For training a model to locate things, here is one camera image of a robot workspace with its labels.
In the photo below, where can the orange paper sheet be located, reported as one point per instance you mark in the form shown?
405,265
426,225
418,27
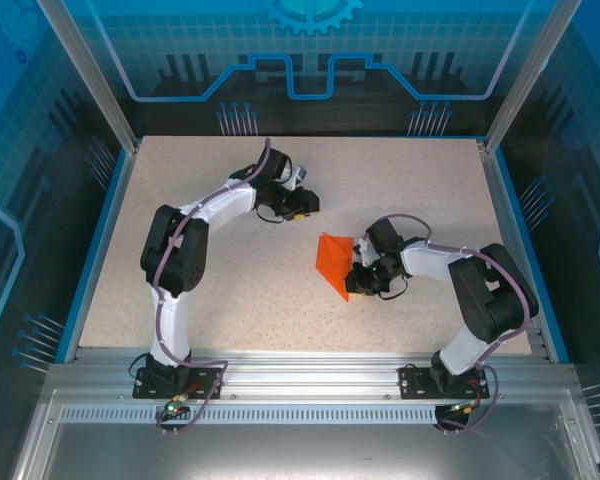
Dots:
332,260

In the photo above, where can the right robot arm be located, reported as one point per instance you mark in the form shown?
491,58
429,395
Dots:
425,260

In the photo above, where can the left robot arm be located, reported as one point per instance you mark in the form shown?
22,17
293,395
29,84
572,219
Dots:
172,330

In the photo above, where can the sheet metal tray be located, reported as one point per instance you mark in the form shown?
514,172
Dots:
305,450

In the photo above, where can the blue table edge strip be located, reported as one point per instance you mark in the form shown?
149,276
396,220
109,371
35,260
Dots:
100,250
516,210

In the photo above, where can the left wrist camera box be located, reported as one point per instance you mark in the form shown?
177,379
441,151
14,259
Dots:
297,177

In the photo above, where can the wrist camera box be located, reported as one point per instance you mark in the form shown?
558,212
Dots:
364,251
297,177

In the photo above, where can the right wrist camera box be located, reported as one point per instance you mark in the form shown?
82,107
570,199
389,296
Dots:
364,251

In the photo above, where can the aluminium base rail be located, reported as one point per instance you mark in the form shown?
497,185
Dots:
305,372

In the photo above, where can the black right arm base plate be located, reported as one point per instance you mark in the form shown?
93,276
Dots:
412,382

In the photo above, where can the aluminium side rail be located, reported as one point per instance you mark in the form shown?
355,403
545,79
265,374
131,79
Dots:
501,200

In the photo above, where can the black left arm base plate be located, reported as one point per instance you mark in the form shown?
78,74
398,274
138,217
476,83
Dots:
145,385

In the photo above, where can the aluminium frame post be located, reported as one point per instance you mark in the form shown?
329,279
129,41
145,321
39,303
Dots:
520,75
95,75

